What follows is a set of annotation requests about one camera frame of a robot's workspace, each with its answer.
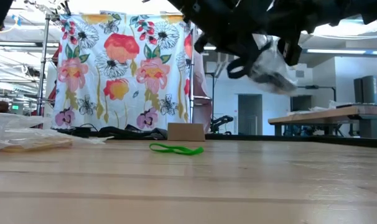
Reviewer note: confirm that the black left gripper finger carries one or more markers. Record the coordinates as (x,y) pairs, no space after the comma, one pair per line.
(249,46)

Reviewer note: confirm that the green rubber band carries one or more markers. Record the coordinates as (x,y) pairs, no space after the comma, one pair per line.
(176,150)

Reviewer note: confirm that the ceiling light strip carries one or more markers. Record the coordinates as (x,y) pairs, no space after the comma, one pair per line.
(334,51)

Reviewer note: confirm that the pale pink cloth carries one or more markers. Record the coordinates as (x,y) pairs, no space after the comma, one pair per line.
(202,81)

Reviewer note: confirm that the black light stand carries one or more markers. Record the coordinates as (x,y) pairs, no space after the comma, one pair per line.
(213,99)

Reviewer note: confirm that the double door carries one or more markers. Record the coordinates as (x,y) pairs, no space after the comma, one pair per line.
(250,115)

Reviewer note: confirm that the grey cylinder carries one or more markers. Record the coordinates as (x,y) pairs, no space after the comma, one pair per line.
(358,90)
(370,90)

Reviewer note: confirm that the wooden top workbench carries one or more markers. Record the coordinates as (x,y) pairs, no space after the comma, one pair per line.
(316,117)

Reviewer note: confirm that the brown cardboard box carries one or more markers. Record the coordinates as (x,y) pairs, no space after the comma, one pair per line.
(185,130)

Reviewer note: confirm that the floral print curtain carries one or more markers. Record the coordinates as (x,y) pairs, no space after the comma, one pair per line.
(114,62)

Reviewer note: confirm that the black work gloves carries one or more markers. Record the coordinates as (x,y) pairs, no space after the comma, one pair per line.
(129,132)

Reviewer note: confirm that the green sign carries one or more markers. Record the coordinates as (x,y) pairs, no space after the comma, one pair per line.
(15,106)

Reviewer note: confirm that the person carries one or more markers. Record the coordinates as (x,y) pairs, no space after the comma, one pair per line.
(2,106)

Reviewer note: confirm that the black metal stand frame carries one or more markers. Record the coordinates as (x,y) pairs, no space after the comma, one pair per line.
(319,87)

